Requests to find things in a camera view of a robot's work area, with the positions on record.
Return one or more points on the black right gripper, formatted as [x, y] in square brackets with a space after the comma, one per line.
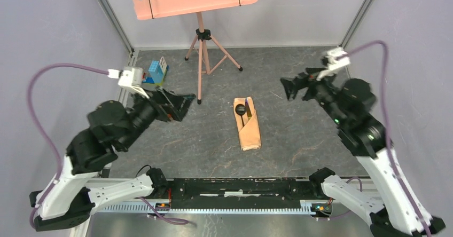
[304, 79]

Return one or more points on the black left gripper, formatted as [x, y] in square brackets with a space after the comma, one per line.
[178, 108]

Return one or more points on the iridescent rainbow utensil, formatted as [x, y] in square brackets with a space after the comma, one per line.
[248, 109]

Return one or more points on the peach satin napkin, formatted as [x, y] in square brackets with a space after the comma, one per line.
[247, 126]

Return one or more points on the black handled utensil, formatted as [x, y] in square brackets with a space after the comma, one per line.
[240, 110]

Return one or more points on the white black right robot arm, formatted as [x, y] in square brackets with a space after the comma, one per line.
[398, 212]

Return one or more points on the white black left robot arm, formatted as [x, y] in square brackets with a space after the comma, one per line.
[67, 201]

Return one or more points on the colourful toy brick house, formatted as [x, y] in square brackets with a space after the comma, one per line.
[156, 72]

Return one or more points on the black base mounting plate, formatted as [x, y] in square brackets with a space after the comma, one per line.
[237, 193]

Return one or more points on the pink music stand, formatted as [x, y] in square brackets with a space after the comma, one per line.
[210, 52]

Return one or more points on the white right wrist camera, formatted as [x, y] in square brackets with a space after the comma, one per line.
[333, 61]

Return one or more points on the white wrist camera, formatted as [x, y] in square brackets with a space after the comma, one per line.
[333, 61]
[130, 79]

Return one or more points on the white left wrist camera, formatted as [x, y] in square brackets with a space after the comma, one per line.
[130, 79]

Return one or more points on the grey slotted cable duct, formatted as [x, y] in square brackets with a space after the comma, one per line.
[137, 207]

